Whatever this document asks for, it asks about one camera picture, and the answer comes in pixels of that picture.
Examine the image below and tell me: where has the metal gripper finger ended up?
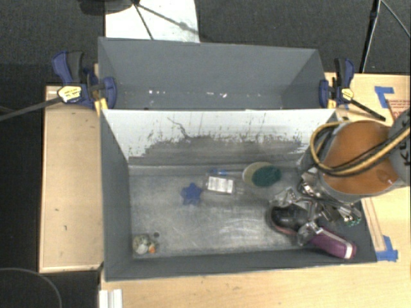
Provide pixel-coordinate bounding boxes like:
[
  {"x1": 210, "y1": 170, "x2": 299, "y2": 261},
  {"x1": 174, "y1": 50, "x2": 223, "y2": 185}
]
[
  {"x1": 296, "y1": 222, "x2": 324, "y2": 247},
  {"x1": 269, "y1": 187, "x2": 303, "y2": 209}
]

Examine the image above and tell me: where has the black rounded object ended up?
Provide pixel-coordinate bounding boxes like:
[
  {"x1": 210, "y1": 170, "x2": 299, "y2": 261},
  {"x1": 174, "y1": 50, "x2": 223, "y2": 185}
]
[{"x1": 268, "y1": 205, "x2": 311, "y2": 237}]

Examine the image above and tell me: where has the purple and white oblong object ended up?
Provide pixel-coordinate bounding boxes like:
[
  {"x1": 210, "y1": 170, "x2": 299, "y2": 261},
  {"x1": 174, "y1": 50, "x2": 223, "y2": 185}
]
[{"x1": 307, "y1": 226, "x2": 358, "y2": 260}]

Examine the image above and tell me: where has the clear plastic bottle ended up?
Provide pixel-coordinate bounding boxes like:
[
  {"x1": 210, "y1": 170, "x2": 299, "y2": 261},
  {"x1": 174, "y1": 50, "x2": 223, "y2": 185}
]
[{"x1": 202, "y1": 167, "x2": 247, "y2": 199}]

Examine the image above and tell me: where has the grey metal bin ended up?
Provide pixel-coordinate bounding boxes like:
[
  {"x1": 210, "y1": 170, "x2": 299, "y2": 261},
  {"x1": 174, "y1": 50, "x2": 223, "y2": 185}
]
[{"x1": 96, "y1": 36, "x2": 378, "y2": 282}]

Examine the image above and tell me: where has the blue star-shaped toy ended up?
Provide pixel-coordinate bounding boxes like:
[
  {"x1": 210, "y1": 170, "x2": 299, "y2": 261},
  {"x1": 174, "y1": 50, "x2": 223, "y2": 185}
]
[{"x1": 180, "y1": 182, "x2": 204, "y2": 206}]

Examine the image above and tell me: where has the brown cardboard board, red print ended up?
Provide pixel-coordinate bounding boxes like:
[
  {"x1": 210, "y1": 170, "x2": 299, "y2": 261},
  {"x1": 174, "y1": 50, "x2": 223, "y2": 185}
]
[{"x1": 323, "y1": 71, "x2": 411, "y2": 260}]

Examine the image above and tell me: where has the small speckled pale ball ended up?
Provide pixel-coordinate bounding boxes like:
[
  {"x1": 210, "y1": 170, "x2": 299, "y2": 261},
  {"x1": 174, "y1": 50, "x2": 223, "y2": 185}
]
[{"x1": 132, "y1": 234, "x2": 157, "y2": 255}]

